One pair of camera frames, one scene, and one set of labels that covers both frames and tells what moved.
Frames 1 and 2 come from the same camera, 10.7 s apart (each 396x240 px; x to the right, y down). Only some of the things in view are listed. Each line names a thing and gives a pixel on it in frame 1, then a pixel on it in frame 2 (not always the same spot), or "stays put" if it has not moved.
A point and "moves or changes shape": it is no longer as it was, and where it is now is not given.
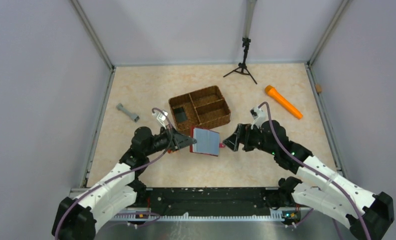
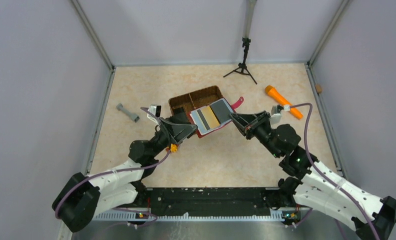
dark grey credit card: [180, 114] moves or changes shape
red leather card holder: [207, 141] -> [208, 118]
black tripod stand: [242, 68] stays put
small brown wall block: [318, 88] stays put
